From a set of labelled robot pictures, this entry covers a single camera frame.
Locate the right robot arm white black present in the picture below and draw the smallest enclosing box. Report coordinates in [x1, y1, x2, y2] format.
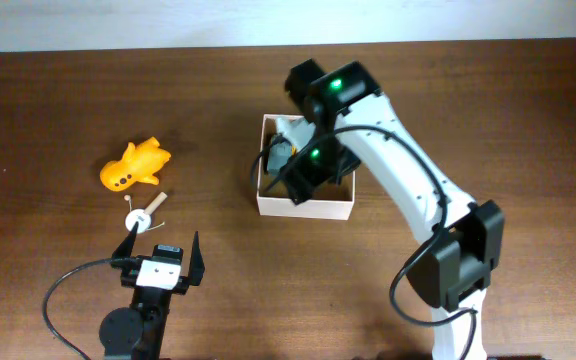
[251, 59, 505, 359]

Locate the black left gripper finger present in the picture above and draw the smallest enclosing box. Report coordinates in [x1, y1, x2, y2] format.
[111, 223, 138, 266]
[188, 231, 205, 286]

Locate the grey yellow toy car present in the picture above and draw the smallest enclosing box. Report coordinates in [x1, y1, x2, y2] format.
[265, 134, 294, 176]

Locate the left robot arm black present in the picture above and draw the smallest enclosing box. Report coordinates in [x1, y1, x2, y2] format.
[99, 225, 188, 360]

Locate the orange rubber animal toy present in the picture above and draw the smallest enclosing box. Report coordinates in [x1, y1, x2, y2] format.
[99, 137, 172, 192]

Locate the pink cardboard box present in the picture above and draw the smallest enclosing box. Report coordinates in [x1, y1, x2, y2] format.
[256, 113, 357, 221]

